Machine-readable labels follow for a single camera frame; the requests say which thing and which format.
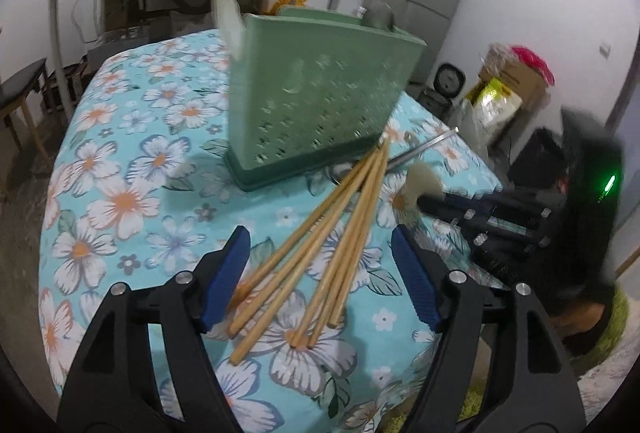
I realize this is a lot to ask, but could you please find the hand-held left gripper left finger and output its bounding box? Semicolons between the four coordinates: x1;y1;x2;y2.
57;225;251;433

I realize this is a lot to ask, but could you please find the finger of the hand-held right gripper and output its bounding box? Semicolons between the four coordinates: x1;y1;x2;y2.
440;218;568;286
417;190;568;226

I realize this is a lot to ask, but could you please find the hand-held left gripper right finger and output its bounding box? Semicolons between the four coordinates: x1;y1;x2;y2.
391;224;586;433

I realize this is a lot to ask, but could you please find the white ceramic spoon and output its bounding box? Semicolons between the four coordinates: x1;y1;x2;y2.
210;0;248;61
400;162;445;214

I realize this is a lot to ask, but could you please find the silver metal utensil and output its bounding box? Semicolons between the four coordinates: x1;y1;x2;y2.
330;127;460;184

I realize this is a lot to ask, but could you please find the bundle of wooden chopsticks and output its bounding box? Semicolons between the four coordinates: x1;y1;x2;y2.
227;136;392;364

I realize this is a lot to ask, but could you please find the green perforated utensil holder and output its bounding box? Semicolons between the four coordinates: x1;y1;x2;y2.
222;6;427;193

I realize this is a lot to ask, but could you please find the black trash bin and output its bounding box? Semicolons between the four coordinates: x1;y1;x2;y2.
507;127;571;189

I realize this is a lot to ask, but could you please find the yellow printed bag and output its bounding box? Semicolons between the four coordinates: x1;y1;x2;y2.
465;76;523;124

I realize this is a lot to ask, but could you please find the brown cardboard box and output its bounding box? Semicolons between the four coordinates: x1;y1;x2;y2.
479;58;548;114

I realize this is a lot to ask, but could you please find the floral blue tablecloth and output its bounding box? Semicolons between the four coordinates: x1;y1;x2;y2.
37;29;506;433

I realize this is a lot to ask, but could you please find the black rice cooker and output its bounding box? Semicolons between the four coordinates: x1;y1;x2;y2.
434;62;468;100

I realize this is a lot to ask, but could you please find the pink plastic bag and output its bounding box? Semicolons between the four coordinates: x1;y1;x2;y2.
510;44;556;86

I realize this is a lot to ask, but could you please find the clear plastic bag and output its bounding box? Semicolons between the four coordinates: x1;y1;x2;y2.
482;42;523;74

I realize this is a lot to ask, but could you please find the metal equipment case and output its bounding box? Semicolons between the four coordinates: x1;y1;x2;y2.
44;57;93;111

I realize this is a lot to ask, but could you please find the yellow plastic bag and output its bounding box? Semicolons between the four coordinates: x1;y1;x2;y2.
267;0;308;14

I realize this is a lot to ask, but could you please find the wooden chair with black seat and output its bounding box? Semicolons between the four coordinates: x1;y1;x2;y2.
0;58;53;164

